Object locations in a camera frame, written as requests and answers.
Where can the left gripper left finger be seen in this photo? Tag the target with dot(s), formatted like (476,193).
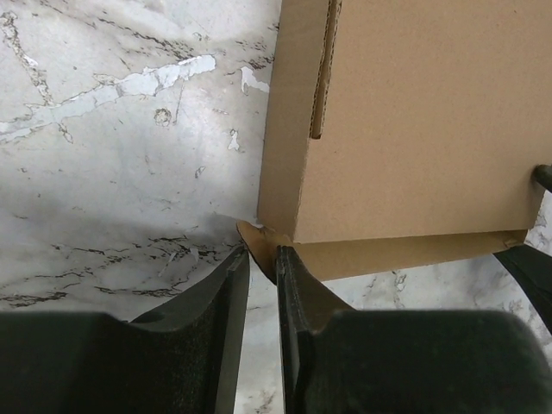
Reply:
(180,357)

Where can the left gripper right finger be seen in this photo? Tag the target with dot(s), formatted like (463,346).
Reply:
(336,359)

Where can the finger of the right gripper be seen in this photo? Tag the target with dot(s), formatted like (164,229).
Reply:
(543,176)
(531,269)

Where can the cardboard box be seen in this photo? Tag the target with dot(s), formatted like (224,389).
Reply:
(402,133)

